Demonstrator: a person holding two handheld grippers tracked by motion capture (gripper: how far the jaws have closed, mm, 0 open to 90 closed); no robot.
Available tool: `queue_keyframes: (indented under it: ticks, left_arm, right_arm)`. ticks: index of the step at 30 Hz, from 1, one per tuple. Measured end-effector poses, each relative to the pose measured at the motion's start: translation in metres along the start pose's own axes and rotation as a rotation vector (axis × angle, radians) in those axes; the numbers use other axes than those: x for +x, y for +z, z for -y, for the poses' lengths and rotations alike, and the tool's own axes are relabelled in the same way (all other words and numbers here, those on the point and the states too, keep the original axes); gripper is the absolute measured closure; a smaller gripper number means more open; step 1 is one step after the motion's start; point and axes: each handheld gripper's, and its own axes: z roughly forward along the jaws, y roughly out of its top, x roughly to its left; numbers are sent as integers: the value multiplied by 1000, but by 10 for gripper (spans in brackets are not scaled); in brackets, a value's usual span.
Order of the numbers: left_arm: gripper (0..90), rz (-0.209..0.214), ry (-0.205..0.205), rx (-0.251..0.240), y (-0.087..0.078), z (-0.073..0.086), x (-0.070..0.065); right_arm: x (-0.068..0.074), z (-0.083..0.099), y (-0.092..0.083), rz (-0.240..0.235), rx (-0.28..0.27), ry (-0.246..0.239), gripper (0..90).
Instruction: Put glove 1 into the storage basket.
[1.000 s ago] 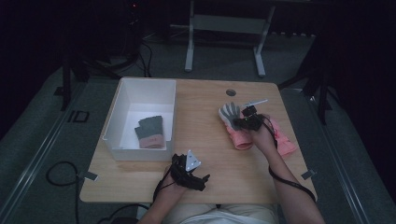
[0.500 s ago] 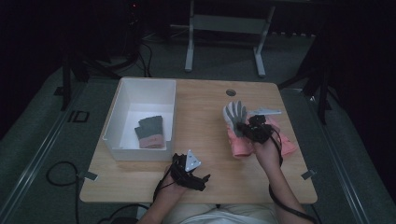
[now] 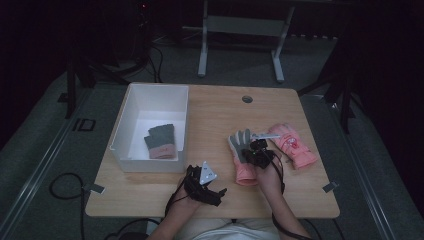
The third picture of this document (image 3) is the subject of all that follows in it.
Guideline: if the black tripod stand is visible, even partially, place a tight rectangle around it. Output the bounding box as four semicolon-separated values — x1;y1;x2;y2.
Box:
64;0;164;120
297;33;368;135

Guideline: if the left hand-held gripper cable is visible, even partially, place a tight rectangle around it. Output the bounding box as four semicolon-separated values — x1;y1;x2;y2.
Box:
164;182;188;218

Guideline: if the aluminium floor rail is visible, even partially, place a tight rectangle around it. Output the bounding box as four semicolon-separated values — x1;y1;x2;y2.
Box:
0;89;93;234
328;101;398;240

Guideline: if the person's right hand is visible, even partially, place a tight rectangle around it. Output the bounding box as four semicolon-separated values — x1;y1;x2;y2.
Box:
255;156;284;198

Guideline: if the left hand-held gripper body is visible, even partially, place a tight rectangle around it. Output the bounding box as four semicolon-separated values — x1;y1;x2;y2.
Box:
184;161;228;207

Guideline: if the white storage box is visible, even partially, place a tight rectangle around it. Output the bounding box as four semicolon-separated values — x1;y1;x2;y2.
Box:
109;83;190;174

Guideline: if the black floor cable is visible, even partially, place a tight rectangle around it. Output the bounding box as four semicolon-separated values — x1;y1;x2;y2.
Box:
49;172;88;240

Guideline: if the grey knit glove pink cuff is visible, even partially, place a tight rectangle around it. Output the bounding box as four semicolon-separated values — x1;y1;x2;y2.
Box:
143;133;177;160
148;123;175;138

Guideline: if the black rectangular floor frame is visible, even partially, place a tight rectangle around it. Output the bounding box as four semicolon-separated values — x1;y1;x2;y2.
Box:
71;117;97;132

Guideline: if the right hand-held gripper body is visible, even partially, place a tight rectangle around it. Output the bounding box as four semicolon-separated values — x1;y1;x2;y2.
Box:
249;133;281;169

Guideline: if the pink padded glove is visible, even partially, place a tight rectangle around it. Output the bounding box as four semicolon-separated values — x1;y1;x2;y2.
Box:
268;123;318;170
228;129;260;187

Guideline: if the person's left hand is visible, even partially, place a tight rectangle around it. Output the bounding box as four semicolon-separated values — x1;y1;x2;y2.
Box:
171;181;204;214

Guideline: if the person's white clothing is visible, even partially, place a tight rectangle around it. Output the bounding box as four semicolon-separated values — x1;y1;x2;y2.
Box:
173;218;282;240

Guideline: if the grey table clamp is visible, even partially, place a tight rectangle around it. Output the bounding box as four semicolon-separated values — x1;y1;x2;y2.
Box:
322;181;340;194
82;182;106;195

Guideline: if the grey metal stand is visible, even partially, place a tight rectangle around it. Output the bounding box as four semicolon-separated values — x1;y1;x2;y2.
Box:
197;0;297;84

